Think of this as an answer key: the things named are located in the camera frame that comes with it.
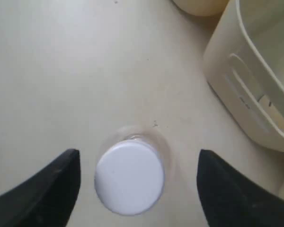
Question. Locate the cream right storage bin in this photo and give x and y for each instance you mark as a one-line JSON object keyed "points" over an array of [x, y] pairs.
{"points": [[202, 8]]}

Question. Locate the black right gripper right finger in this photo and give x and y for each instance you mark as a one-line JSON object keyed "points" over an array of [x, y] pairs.
{"points": [[230, 199]]}

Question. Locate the cream storage bin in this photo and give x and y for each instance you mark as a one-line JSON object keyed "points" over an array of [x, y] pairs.
{"points": [[244, 64], [202, 8]]}

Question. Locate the clear plastic bottle white cap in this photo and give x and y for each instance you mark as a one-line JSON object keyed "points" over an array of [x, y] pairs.
{"points": [[133, 170]]}

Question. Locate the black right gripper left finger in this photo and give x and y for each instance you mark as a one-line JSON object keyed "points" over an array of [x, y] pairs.
{"points": [[47, 199]]}

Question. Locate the cream middle storage bin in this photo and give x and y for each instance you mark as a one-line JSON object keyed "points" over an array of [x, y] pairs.
{"points": [[244, 64]]}

